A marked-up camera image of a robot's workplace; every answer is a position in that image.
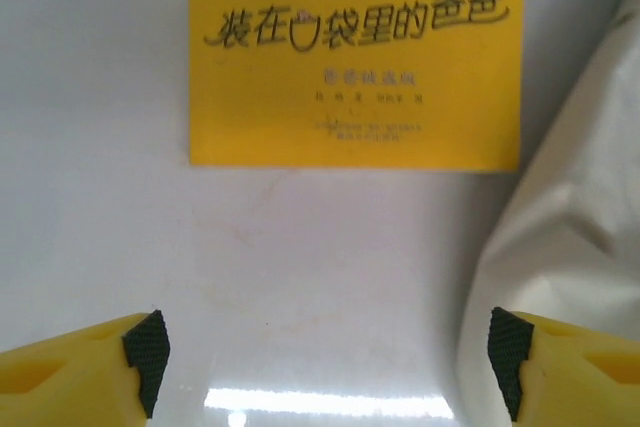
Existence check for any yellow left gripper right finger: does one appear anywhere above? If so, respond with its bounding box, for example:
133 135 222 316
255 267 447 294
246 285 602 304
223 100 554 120
487 306 640 427

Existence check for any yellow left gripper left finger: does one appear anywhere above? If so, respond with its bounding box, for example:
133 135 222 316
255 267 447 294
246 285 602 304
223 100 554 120
0 309 174 427

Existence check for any cream canvas backpack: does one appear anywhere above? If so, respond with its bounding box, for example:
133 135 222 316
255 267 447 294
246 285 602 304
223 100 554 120
462 0 640 427

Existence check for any yellow cartoon cover book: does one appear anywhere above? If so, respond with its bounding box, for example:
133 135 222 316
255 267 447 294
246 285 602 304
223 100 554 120
188 0 526 173

